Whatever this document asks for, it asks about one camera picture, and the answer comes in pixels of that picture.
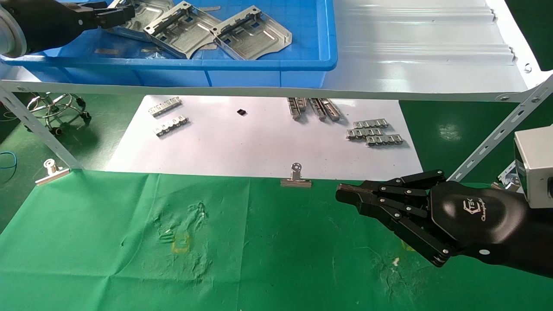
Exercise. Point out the grey tape strip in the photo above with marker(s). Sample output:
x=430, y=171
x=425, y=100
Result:
x=210, y=8
x=107, y=51
x=149, y=49

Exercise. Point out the white paper sheet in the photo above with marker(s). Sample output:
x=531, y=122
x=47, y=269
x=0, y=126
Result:
x=259, y=142

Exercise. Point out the perforated white shelf strut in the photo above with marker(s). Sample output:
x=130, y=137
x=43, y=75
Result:
x=41, y=131
x=497, y=138

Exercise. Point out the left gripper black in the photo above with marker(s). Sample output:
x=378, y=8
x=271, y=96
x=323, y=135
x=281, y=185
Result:
x=47, y=21

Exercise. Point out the blue plastic bin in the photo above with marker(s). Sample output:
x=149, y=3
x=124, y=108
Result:
x=302, y=43

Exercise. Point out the white metal shelf panel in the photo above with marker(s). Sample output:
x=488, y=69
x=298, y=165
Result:
x=410, y=56

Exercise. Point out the chrome stool base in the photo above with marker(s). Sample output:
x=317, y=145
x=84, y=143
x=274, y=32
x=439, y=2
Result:
x=80, y=102

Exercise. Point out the stamped metal plate part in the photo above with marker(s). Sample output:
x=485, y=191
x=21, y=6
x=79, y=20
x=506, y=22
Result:
x=255, y=41
x=142, y=17
x=181, y=36

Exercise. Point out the right wrist grey camera box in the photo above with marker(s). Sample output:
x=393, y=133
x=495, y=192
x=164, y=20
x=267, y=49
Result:
x=535, y=168

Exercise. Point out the green cloth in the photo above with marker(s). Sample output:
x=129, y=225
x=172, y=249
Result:
x=259, y=259

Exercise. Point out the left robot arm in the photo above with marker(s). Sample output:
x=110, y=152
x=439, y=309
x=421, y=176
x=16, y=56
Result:
x=8, y=30

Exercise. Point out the grey metal slide rail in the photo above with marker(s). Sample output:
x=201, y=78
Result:
x=318, y=109
x=332, y=109
x=296, y=108

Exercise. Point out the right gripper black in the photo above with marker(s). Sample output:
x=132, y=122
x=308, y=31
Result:
x=471, y=220

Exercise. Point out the small notched metal rail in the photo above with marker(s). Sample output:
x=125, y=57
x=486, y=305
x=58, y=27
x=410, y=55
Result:
x=171, y=125
x=370, y=124
x=165, y=107
x=384, y=140
x=363, y=134

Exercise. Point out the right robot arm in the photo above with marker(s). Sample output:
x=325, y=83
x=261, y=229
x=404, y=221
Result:
x=542, y=242

